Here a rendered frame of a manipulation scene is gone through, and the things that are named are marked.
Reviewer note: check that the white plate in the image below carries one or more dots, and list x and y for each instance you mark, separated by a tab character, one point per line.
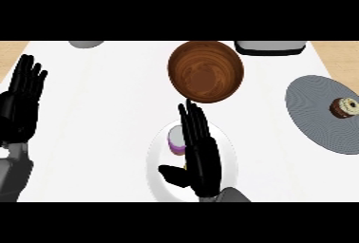
159	171

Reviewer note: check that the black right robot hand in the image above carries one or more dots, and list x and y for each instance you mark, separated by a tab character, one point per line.
205	158

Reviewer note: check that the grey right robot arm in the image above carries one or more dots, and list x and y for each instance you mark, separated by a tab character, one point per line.
225	195

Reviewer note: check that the grey black appliance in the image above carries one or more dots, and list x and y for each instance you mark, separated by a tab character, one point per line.
271	47

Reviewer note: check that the brown wooden bowl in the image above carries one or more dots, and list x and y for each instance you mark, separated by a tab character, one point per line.
206	71

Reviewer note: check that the grey round plate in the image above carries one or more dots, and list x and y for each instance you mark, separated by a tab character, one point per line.
318	104

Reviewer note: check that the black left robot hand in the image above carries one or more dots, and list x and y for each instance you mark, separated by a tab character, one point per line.
18	104

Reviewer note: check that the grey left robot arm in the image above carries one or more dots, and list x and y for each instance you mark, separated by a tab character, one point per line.
14	174

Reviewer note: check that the purple rimmed can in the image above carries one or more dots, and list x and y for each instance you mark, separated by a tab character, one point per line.
177	139

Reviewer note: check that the yellow lemon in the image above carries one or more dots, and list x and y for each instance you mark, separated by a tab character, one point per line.
185	165

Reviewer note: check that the grey round object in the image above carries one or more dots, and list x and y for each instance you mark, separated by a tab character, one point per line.
86	43

